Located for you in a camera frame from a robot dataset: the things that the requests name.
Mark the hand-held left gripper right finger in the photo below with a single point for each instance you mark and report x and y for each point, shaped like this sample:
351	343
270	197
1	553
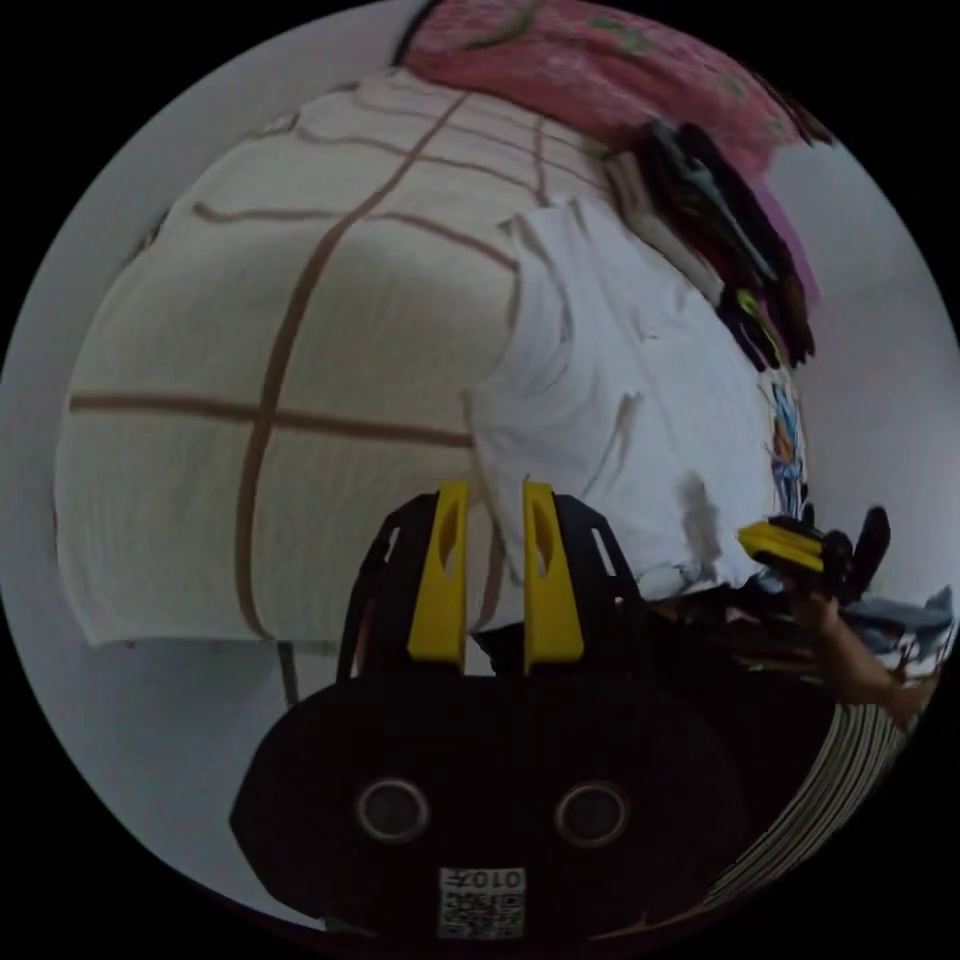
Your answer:
551	607

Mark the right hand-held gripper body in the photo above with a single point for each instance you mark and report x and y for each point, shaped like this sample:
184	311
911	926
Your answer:
836	559

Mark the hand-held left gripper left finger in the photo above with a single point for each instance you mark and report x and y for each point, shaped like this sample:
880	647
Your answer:
439	600

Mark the person's right forearm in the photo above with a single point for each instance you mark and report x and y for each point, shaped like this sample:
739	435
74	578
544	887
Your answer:
870	671

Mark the white t-shirt with print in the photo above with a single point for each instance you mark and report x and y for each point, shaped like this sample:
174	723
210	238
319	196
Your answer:
637	405

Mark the person's right hand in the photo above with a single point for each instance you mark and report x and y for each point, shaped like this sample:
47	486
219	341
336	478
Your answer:
819	611

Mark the person's body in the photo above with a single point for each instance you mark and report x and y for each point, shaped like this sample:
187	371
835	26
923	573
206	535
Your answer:
825	810

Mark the pile of clothes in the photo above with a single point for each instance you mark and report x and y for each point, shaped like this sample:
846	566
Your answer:
720	210

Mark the pink floral blanket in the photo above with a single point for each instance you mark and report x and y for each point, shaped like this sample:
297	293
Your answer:
600	67

